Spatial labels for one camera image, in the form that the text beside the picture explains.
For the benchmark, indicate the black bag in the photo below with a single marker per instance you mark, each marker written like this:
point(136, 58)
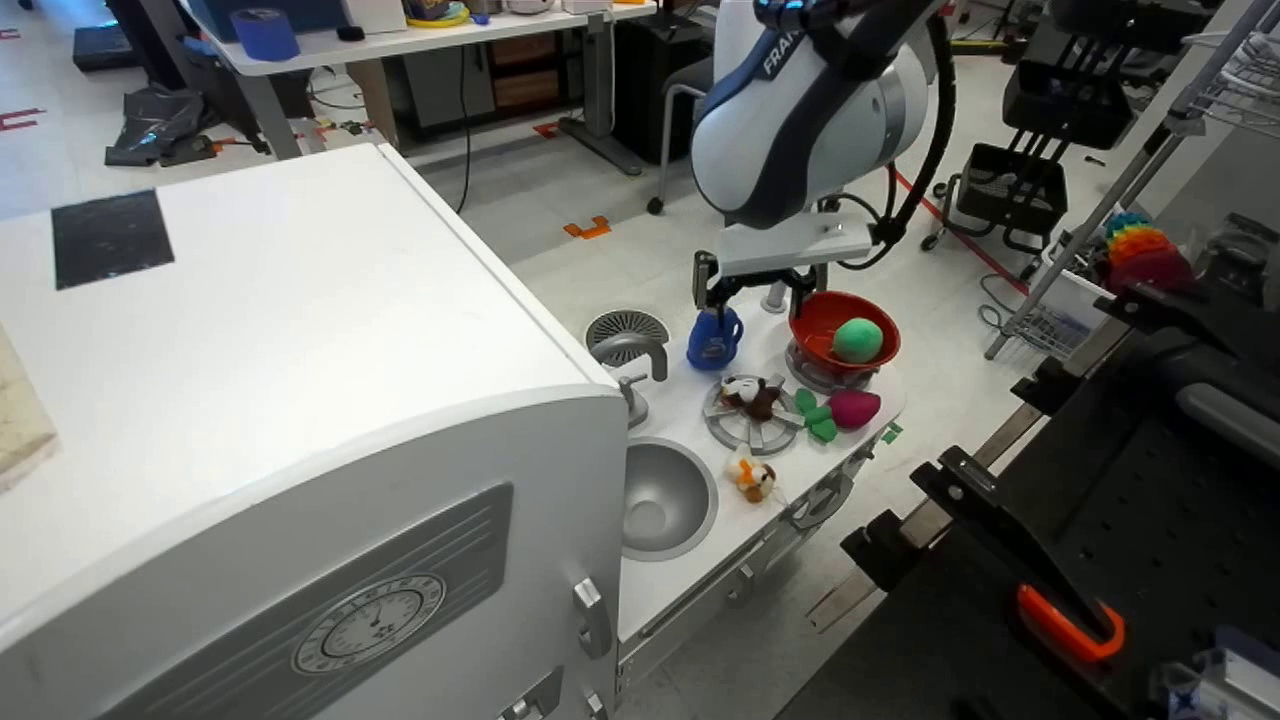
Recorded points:
point(158, 125)

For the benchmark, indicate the white toy kitchen cabinet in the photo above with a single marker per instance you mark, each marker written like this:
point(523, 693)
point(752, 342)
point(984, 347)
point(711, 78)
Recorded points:
point(293, 401)

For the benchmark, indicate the white box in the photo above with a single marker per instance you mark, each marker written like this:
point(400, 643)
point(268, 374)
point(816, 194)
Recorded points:
point(1072, 310)

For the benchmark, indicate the green toy food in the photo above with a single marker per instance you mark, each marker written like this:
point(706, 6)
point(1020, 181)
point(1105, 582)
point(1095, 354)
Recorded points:
point(814, 418)

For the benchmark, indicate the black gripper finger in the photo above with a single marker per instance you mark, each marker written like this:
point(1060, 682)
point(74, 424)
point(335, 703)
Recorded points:
point(809, 284)
point(706, 280)

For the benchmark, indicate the red plastic bowl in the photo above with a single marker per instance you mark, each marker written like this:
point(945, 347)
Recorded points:
point(816, 324)

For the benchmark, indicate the blue cup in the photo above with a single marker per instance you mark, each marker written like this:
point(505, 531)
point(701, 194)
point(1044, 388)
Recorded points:
point(711, 347)

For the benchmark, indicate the orange toy food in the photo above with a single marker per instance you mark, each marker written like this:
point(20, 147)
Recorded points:
point(752, 476)

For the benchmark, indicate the wooden drawer unit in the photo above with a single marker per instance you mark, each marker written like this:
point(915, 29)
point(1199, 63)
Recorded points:
point(527, 74)

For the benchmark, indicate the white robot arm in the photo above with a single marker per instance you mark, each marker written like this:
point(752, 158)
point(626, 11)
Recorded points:
point(803, 120)

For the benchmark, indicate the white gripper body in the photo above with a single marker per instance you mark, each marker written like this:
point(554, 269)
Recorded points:
point(803, 247)

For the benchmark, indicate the grey toy sink bowl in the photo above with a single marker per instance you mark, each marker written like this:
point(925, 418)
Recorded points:
point(667, 502)

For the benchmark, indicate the pink toy food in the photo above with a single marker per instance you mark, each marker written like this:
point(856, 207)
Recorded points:
point(853, 410)

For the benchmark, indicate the green ball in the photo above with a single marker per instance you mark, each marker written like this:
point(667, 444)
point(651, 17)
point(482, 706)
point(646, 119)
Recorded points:
point(856, 342)

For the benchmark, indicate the brown and white toy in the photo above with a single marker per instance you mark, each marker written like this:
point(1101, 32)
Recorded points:
point(748, 396)

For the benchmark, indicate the black wheeled cart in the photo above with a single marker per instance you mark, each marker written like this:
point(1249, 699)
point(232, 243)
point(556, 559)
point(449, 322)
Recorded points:
point(1026, 187)

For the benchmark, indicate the grey round burner disc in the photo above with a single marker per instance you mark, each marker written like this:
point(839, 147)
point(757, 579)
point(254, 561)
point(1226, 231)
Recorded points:
point(626, 324)

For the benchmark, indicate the grey office chair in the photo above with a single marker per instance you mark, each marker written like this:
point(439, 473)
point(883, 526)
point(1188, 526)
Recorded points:
point(672, 94)

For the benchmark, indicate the grey toy stove grate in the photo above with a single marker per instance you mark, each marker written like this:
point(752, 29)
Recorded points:
point(725, 430)

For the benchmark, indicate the beige cloth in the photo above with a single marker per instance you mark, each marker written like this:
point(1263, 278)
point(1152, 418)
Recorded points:
point(19, 420)

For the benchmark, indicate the rainbow stacking toy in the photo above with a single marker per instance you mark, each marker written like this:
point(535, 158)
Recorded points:
point(1145, 255)

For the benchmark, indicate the white toy kitchen counter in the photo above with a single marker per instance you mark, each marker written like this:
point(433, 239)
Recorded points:
point(680, 575)

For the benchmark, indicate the metal tripod leg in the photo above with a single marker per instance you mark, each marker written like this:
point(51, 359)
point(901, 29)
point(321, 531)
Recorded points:
point(1135, 163)

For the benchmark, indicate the white desk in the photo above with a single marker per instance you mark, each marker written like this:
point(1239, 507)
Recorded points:
point(400, 40)

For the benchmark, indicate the black square panel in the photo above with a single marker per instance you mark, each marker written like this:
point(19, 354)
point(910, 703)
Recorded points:
point(112, 239)

